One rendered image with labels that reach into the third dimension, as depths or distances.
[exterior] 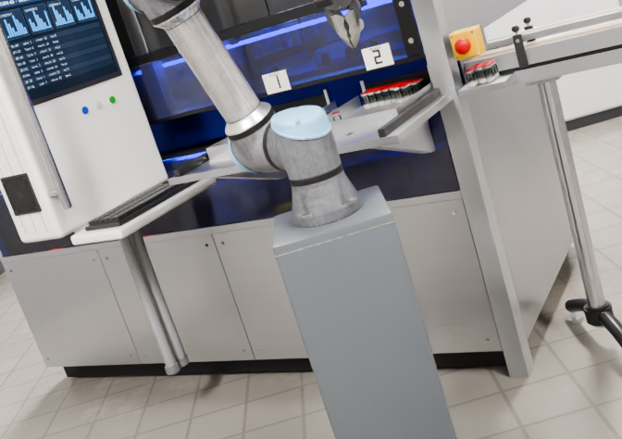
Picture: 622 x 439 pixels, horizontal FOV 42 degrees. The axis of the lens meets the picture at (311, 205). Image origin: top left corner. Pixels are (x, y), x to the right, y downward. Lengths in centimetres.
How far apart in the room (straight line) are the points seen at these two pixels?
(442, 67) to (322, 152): 67
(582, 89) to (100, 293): 315
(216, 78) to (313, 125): 23
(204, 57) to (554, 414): 133
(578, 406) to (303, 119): 116
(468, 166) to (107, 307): 159
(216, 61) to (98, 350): 192
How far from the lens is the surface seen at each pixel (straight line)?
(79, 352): 348
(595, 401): 236
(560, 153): 235
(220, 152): 229
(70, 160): 243
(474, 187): 229
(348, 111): 234
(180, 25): 167
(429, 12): 220
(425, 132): 223
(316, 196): 165
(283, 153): 166
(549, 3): 502
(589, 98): 514
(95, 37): 259
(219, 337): 295
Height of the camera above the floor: 124
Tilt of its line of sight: 14 degrees down
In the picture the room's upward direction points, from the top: 17 degrees counter-clockwise
